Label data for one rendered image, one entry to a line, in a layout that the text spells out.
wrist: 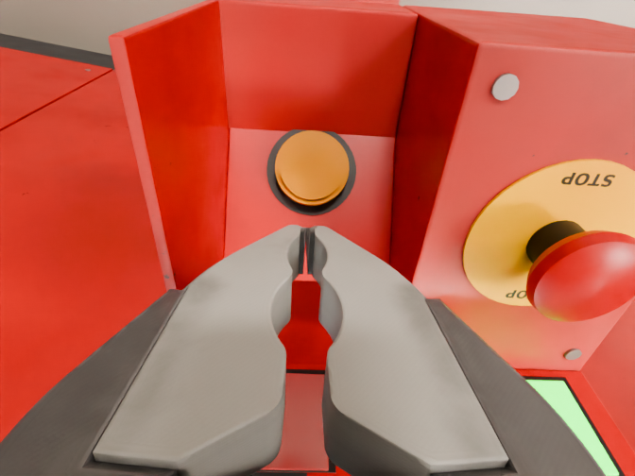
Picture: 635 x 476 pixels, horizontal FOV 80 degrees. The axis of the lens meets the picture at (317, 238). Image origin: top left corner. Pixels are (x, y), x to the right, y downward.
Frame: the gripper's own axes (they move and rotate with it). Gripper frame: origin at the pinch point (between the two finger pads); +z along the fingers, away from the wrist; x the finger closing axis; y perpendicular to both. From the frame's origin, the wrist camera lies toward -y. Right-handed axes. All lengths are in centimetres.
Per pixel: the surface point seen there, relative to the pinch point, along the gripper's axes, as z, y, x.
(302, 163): 7.7, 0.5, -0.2
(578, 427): -0.3, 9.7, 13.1
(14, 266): 14.8, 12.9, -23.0
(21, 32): 81, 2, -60
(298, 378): 1.9, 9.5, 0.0
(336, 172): 7.5, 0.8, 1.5
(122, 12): 80, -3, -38
